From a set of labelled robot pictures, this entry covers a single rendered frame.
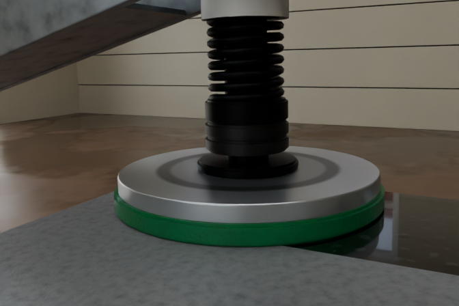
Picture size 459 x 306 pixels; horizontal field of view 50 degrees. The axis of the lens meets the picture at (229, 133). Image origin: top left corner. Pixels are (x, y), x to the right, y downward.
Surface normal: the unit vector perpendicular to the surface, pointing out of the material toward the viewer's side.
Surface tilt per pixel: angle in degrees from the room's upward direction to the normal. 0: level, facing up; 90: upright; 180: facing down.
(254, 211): 90
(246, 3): 90
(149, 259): 0
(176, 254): 0
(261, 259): 0
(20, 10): 90
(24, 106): 90
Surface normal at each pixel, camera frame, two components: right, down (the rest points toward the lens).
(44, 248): -0.02, -0.99
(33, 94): 0.87, 0.06
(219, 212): -0.22, 0.15
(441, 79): -0.49, 0.15
